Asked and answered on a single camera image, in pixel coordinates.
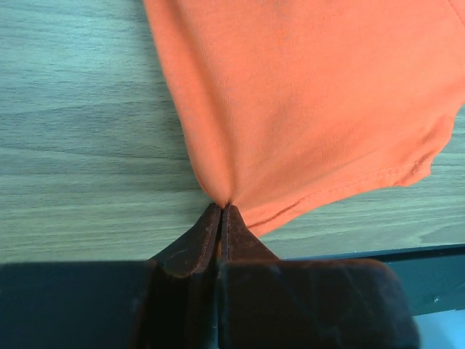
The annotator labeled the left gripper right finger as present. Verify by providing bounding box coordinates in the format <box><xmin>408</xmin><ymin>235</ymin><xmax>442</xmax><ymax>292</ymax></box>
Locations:
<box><xmin>221</xmin><ymin>204</ymin><xmax>279</xmax><ymax>262</ymax></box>

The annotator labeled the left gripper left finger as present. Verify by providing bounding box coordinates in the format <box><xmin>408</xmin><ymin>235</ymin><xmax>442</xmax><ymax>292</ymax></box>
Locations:
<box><xmin>147</xmin><ymin>204</ymin><xmax>222</xmax><ymax>280</ymax></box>

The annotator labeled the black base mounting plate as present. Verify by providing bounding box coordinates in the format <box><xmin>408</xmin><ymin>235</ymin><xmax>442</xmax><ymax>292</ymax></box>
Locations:
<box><xmin>297</xmin><ymin>244</ymin><xmax>464</xmax><ymax>316</ymax></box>

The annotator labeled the orange t shirt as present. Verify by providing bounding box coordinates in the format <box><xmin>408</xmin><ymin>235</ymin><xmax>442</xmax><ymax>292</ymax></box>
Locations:
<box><xmin>145</xmin><ymin>0</ymin><xmax>464</xmax><ymax>236</ymax></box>

